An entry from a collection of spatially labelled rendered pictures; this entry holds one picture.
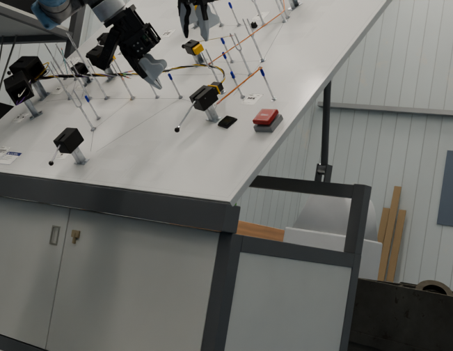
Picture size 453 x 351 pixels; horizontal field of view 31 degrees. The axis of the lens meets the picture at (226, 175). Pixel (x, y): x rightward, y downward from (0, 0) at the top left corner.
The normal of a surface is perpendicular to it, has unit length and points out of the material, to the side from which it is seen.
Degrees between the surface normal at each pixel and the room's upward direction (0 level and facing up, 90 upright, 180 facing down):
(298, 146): 90
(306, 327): 90
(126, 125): 50
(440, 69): 90
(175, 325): 90
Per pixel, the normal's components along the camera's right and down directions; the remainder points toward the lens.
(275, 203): 0.86, 0.11
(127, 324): -0.62, -0.16
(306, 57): -0.37, -0.75
